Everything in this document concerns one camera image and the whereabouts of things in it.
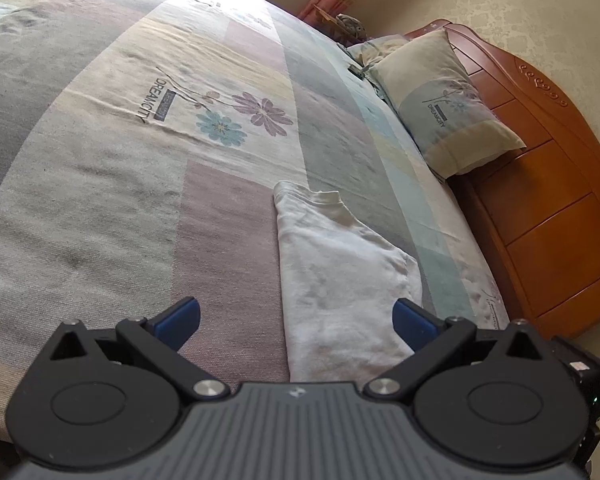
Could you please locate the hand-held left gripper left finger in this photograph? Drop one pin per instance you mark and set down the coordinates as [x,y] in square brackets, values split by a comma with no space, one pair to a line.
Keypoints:
[177,322]

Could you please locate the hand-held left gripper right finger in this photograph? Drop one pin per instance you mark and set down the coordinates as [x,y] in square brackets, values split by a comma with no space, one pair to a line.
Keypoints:
[415,327]

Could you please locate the white printed t-shirt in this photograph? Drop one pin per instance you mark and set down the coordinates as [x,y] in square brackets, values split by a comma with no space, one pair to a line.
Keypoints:
[340,280]

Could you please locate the bed with patchwork sheet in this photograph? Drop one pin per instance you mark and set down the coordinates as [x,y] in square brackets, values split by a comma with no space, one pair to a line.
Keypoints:
[130,160]

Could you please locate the wooden headboard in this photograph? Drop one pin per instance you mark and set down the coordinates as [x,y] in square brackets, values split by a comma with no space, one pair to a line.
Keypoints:
[545,185]

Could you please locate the large patchwork pillow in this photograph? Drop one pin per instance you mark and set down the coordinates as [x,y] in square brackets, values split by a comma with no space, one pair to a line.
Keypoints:
[445,105]

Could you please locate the grey blue cloth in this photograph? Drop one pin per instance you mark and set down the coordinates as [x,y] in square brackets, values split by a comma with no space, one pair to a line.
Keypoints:
[377,87]

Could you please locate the small black device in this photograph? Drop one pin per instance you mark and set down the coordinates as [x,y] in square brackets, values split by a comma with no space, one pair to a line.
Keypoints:
[355,70]

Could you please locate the pale blue pillow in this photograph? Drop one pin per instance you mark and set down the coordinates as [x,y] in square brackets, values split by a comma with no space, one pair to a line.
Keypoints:
[375,50]

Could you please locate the grey bundle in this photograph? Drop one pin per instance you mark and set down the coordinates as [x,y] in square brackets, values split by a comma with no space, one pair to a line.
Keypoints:
[351,26]

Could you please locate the wooden nightstand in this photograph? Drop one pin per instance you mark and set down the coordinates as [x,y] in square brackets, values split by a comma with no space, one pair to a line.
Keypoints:
[330,17]

